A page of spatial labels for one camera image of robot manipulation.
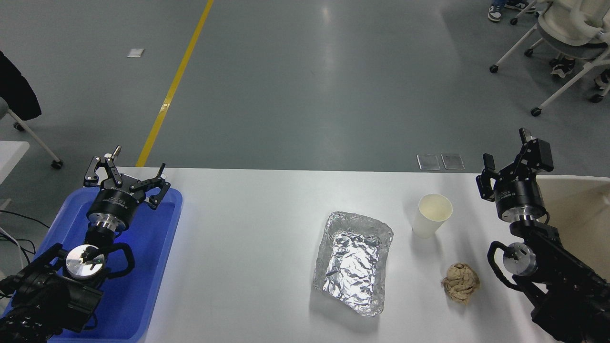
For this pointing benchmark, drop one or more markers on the small white table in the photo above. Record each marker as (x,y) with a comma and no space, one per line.
(9,157)

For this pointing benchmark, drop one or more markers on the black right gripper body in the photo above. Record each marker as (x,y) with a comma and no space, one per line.
(517,195)

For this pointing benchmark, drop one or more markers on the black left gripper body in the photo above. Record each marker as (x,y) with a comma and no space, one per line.
(114,202)

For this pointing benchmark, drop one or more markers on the white office chair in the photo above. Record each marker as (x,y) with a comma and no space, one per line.
(567,28)

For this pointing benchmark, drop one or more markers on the large pale bin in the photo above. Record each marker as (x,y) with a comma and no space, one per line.
(581,214)

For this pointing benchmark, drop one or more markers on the white paper cup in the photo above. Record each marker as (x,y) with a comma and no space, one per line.
(429,224)

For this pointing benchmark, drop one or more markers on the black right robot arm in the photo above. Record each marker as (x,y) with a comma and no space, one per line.
(562,271)

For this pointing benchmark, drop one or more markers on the metal floor plate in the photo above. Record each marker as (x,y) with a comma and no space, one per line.
(452,161)
(428,162)

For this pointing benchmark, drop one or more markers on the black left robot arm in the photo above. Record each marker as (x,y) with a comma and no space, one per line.
(47,295)

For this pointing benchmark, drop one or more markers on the grey wheeled chair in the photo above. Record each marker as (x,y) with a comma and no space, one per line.
(35,138)

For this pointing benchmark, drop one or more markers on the crumpled tan paper ball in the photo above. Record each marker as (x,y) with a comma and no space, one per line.
(460,283)

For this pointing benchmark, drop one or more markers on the person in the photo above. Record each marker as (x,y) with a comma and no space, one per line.
(495,12)
(563,66)
(16,90)

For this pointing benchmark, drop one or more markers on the blue plastic tray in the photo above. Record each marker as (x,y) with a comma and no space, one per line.
(152,257)

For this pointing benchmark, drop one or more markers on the crinkled foil tray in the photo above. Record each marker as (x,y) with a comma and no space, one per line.
(352,262)

